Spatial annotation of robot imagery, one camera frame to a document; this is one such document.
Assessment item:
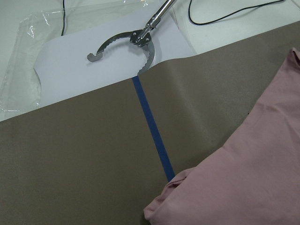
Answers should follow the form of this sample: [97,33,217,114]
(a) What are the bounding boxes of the pink Snoopy t-shirt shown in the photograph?
[143,48,300,225]

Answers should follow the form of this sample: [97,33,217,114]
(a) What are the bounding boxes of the blue tape grid line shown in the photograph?
[132,76,175,181]

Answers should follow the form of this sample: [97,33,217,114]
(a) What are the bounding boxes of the grabber reach tool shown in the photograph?
[87,0,176,75]

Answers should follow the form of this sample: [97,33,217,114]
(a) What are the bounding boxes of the white paper sheet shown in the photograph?
[33,9,196,110]

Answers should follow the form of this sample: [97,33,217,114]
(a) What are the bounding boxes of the clear plastic bag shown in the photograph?
[0,0,154,120]

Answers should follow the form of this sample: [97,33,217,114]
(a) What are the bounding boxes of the thin black desk cable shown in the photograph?
[188,0,285,25]

